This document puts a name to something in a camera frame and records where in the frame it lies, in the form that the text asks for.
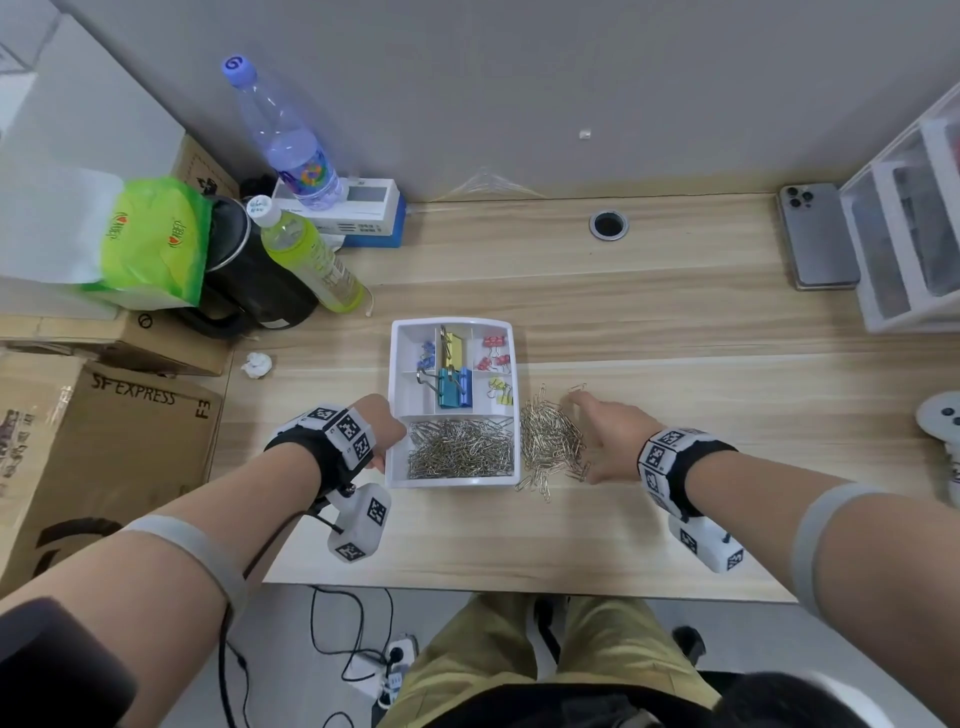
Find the person's right hand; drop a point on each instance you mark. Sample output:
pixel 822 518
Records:
pixel 619 442

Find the person's left hand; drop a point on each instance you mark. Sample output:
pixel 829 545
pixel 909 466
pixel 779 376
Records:
pixel 386 424

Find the white desk organizer tray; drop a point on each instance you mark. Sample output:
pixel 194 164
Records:
pixel 405 390

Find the large blue binder clip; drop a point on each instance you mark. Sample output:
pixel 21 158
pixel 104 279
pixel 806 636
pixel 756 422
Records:
pixel 450 390

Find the pile of silver paper clips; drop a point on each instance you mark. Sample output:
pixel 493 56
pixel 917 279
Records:
pixel 457 450

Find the large yellow binder clip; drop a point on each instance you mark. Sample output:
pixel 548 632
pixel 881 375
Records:
pixel 452 347

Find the small yellow binder clip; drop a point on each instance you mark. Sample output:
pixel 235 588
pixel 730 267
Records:
pixel 496 386
pixel 505 397

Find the person's left forearm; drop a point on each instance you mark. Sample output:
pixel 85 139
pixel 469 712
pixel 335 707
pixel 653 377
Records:
pixel 150 600

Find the person's right forearm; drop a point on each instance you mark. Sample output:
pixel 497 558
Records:
pixel 757 510

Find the blue flat box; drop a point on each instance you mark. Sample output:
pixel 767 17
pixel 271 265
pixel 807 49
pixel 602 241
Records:
pixel 391 232

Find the person's olive trousers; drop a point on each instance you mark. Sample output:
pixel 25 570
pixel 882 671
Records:
pixel 607 652

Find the flat brown cardboard box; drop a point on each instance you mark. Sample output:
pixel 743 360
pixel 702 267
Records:
pixel 142 341

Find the large printed cardboard box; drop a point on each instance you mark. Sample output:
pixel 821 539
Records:
pixel 105 465

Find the upright brown cardboard box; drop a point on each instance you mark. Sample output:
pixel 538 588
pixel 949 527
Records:
pixel 206 169

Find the person's black sleeve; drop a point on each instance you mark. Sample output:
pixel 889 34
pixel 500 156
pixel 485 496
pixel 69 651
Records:
pixel 64 667

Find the black left marker wristband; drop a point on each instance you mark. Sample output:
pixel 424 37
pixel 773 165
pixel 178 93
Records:
pixel 319 454

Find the crumpled white tissue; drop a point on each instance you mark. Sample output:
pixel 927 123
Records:
pixel 257 365

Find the green drink bottle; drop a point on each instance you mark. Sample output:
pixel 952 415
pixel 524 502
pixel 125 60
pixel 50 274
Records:
pixel 307 255

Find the black kettle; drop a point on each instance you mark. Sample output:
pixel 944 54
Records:
pixel 255 289

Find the clear plastic bag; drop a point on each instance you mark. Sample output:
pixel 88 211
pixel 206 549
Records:
pixel 334 241

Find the white printed carton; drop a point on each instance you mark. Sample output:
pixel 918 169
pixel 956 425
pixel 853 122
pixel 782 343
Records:
pixel 375 202

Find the white power strip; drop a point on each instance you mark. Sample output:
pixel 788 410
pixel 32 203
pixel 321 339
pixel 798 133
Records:
pixel 397 656

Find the clear plastic film scrap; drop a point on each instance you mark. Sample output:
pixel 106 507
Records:
pixel 487 186

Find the grey smartphone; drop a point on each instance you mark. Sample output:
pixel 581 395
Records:
pixel 819 240

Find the clear purple-capped water bottle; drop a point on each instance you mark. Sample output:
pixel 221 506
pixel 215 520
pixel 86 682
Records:
pixel 289 146

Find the green tissue pack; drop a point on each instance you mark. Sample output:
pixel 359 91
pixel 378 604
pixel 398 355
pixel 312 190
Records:
pixel 154 240

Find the white drawer organizer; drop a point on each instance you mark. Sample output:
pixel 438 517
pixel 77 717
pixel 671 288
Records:
pixel 896 319

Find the white handheld controller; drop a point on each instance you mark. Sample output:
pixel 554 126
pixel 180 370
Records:
pixel 943 416

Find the white board panel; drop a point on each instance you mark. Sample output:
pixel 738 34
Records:
pixel 90 120

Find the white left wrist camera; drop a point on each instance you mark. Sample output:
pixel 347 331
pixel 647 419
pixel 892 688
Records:
pixel 358 521

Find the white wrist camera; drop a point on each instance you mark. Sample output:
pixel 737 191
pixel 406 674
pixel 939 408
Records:
pixel 358 521
pixel 709 547

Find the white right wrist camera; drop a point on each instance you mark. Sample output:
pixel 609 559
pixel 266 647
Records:
pixel 709 547

